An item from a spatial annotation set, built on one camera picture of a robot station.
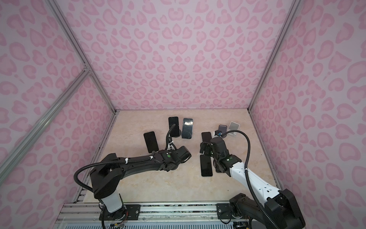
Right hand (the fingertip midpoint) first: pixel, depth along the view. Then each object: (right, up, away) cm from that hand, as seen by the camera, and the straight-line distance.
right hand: (207, 144), depth 84 cm
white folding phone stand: (+21, +10, +17) cm, 28 cm away
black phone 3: (+2, +3, +20) cm, 20 cm away
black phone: (-35, +1, +7) cm, 35 cm away
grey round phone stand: (+14, +8, +15) cm, 22 cm away
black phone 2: (-21, +6, +23) cm, 32 cm away
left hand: (-18, -5, +3) cm, 19 cm away
